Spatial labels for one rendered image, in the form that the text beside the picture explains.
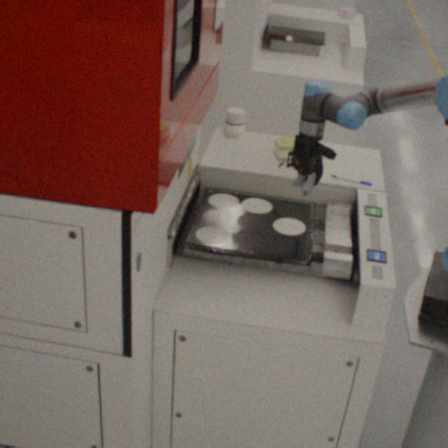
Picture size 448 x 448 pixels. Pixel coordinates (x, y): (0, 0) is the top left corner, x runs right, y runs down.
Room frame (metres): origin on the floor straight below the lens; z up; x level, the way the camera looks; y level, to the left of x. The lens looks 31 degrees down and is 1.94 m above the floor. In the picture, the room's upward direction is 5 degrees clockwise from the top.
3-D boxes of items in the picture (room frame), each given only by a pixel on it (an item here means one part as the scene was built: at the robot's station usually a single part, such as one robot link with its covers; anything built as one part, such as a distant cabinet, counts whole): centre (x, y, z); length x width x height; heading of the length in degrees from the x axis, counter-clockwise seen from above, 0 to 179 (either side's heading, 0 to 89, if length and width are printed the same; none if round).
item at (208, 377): (1.88, -0.17, 0.41); 0.97 x 0.64 x 0.82; 174
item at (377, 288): (1.71, -0.42, 0.89); 0.55 x 0.09 x 0.14; 174
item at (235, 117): (2.33, 0.03, 1.01); 0.07 x 0.07 x 0.10
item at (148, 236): (1.64, 0.18, 1.02); 0.82 x 0.03 x 0.40; 174
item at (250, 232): (1.81, -0.06, 0.90); 0.34 x 0.34 x 0.01; 84
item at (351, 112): (1.78, -0.29, 1.30); 0.11 x 0.11 x 0.08; 47
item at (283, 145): (2.15, -0.16, 1.00); 0.07 x 0.07 x 0.07; 13
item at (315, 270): (1.68, -0.11, 0.84); 0.50 x 0.02 x 0.03; 84
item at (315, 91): (1.83, -0.20, 1.30); 0.09 x 0.08 x 0.11; 47
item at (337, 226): (1.80, -0.33, 0.87); 0.36 x 0.08 x 0.03; 174
